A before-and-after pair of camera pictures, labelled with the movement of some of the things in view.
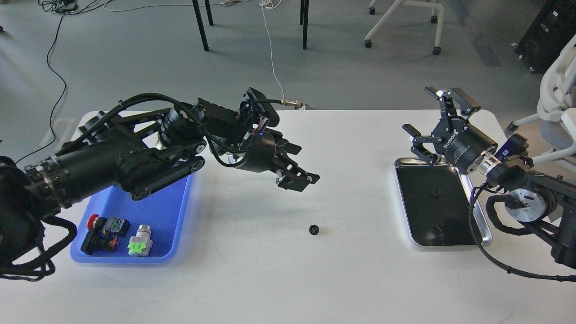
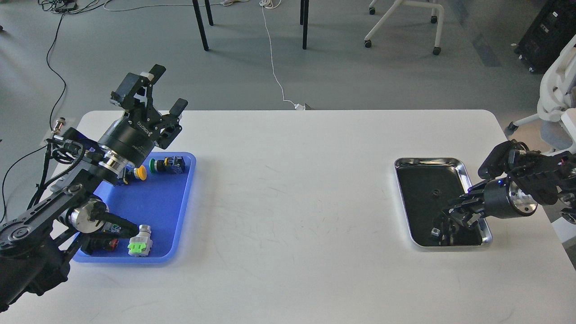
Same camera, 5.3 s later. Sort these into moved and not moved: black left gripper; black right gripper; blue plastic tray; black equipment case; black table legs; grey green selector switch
Moved: black right gripper; black left gripper
Not moved: black table legs; grey green selector switch; blue plastic tray; black equipment case
